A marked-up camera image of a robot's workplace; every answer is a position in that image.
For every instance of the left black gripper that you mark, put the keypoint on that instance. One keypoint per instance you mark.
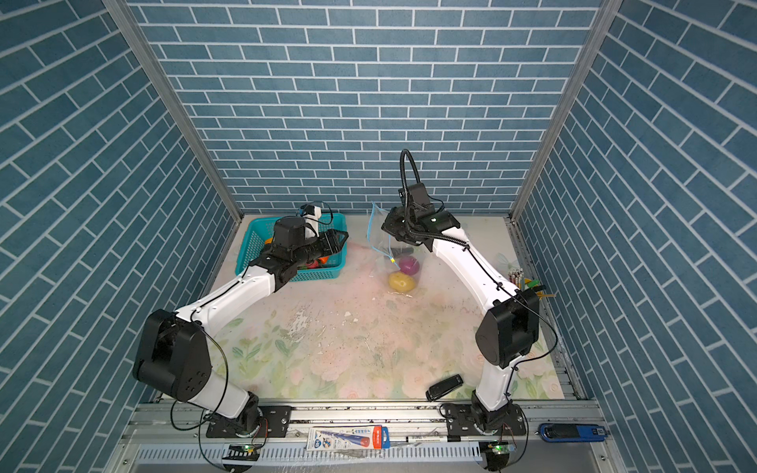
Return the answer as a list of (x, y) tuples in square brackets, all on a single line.
[(328, 242)]

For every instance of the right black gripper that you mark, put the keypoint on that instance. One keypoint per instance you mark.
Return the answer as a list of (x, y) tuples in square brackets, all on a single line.
[(390, 224)]

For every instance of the teal plastic basket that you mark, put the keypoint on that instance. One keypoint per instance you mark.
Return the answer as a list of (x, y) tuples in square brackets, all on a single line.
[(260, 230)]

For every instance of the purple toy onion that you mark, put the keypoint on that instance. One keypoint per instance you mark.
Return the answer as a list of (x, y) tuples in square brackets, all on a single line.
[(409, 265)]

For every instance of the clear zip top bag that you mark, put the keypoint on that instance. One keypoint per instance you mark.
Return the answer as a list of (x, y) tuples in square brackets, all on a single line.
[(389, 250)]

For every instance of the yellow toy lemon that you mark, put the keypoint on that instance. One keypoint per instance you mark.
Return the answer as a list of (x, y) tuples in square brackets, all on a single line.
[(401, 282)]

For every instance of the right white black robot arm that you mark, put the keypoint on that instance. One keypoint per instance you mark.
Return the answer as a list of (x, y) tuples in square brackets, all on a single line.
[(510, 324)]

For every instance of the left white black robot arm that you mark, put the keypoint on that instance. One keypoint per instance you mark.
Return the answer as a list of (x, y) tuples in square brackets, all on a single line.
[(173, 354)]

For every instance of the yellow pencil cup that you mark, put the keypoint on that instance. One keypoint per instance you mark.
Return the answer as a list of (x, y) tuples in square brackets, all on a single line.
[(524, 283)]

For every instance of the black remote control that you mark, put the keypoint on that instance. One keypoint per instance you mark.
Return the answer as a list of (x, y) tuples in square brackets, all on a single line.
[(444, 387)]

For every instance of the red white blue package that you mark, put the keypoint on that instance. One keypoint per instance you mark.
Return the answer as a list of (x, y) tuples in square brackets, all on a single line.
[(356, 438)]

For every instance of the blue black handheld tool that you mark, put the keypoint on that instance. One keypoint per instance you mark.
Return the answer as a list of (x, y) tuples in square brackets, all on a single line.
[(572, 433)]

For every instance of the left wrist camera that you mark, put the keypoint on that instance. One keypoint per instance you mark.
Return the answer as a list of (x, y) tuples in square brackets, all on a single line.
[(316, 215)]

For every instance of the aluminium mounting rail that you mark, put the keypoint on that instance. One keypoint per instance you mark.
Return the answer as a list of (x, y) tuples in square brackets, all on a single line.
[(158, 439)]

